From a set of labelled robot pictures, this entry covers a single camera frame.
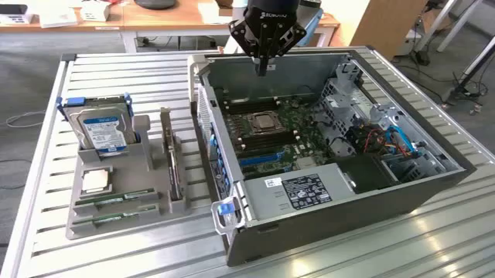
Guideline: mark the white metal frame leg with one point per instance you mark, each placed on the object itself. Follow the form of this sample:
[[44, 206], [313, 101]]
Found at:
[[436, 26], [462, 26]]

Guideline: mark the blue case release latch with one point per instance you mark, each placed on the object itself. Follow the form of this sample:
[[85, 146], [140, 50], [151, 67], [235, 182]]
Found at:
[[225, 209]]

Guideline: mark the stand with black wheeled base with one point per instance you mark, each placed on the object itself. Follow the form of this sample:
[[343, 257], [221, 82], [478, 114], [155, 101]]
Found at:
[[480, 60]]

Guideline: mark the metal CPU socket frame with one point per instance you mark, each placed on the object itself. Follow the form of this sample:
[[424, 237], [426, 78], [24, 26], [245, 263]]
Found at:
[[251, 127]]

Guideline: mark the open metal disk bay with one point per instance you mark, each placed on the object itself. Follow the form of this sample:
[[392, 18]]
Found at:
[[410, 169]]

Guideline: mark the white cardboard box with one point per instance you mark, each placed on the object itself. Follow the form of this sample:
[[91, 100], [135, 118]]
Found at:
[[95, 13]]

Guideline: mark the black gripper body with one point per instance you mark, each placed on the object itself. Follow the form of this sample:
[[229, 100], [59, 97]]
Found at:
[[271, 14]]

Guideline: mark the green motherboard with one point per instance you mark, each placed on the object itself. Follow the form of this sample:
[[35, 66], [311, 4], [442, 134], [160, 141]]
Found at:
[[305, 136]]

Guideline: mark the green RAM stick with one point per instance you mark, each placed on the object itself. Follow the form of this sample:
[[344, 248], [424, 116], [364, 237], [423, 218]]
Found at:
[[112, 199], [116, 217]]

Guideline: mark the grey parts rack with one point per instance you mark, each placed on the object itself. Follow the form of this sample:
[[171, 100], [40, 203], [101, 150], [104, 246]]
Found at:
[[127, 179]]

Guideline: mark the graphics card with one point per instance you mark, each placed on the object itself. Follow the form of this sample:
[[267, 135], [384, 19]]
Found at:
[[172, 162]]

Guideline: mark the white paper sheet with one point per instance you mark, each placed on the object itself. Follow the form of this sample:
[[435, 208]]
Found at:
[[211, 16]]

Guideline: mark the open black PC case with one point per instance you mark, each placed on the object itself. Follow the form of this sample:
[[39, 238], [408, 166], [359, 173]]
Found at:
[[328, 231]]

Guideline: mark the hard disk blue bracket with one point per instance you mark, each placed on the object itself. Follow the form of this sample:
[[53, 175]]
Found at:
[[100, 130]]

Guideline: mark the brown cardboard box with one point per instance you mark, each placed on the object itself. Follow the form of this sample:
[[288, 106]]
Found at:
[[224, 3]]

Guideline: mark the spare silver CPU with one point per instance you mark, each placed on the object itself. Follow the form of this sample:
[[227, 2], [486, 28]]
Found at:
[[96, 179]]

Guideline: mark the black power adapter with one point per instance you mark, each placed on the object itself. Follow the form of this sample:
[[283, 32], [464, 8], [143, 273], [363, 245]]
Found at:
[[419, 58]]

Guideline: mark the wooden cabinet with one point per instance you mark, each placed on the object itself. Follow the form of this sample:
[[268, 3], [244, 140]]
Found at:
[[387, 26]]

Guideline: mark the installed silver CPU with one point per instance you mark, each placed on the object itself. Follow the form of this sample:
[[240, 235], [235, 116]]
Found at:
[[267, 122]]

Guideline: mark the perforated metal disk bay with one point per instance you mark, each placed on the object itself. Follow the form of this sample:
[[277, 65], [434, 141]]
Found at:
[[340, 116]]

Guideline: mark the silver chipset heatsink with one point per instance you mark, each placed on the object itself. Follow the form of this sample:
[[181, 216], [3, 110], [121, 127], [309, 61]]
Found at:
[[309, 163]]

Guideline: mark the white box red button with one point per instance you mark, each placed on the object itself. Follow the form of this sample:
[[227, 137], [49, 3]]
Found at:
[[404, 43]]

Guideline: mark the white device dark screen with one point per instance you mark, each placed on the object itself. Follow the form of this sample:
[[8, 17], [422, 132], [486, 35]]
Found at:
[[15, 18]]

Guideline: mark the grey power supply unit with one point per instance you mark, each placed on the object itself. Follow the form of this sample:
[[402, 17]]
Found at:
[[267, 202]]

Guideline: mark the dark round object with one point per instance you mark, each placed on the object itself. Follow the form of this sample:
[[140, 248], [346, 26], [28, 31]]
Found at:
[[155, 4]]

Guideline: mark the black table corner cap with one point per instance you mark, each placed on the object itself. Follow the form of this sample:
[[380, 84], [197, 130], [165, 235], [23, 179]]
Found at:
[[67, 57]]

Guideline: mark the blue expansion slot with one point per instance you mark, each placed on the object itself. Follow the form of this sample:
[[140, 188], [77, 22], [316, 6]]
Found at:
[[259, 160]]

